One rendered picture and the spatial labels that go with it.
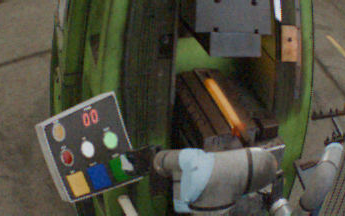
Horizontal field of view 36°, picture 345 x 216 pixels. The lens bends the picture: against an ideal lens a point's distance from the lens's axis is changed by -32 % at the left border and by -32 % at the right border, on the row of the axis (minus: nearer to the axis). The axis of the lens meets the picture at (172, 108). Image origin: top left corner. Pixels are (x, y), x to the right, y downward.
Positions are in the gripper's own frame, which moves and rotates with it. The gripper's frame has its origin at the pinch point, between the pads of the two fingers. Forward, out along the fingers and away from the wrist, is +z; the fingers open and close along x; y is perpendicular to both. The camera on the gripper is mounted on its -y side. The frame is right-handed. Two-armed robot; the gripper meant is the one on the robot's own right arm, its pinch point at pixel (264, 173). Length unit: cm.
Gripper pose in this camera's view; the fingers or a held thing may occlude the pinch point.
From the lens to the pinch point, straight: 219.0
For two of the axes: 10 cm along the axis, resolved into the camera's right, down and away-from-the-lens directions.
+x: 9.6, -1.1, 2.7
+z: -2.9, -5.0, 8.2
